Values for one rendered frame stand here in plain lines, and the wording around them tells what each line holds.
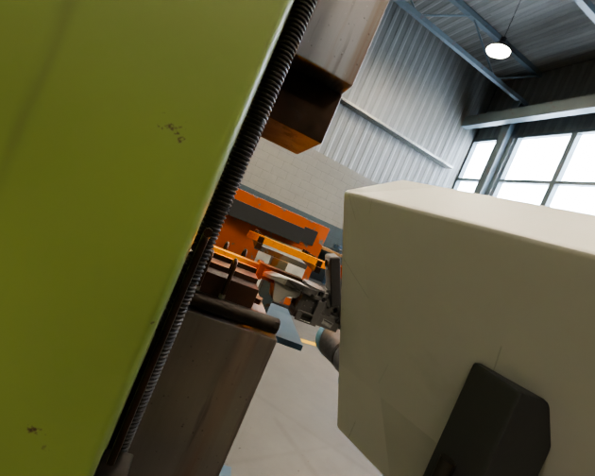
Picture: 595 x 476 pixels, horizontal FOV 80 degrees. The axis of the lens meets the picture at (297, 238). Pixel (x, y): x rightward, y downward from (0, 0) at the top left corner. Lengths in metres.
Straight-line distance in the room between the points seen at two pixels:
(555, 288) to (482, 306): 0.05
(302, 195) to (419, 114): 3.97
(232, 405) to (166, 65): 0.56
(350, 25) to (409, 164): 9.74
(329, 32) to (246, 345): 0.54
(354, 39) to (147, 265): 0.50
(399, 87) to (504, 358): 10.11
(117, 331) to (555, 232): 0.32
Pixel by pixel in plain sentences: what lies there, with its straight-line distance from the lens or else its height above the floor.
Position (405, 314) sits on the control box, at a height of 1.09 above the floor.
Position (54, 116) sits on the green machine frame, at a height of 1.12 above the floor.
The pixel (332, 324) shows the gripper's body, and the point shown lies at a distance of 0.83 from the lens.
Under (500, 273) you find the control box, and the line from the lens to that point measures 0.25.
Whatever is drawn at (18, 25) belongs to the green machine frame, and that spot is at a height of 1.17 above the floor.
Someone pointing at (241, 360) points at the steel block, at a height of 0.86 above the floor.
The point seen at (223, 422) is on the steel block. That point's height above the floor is 0.74.
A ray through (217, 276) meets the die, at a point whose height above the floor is 0.98.
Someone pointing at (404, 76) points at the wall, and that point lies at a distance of 10.45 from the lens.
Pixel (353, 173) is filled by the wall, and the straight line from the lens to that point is 9.43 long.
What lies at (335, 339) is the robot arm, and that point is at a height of 0.88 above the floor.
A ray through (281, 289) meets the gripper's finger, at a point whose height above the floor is 0.98.
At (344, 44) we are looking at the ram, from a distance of 0.66.
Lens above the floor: 1.12
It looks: 2 degrees down
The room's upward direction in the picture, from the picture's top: 23 degrees clockwise
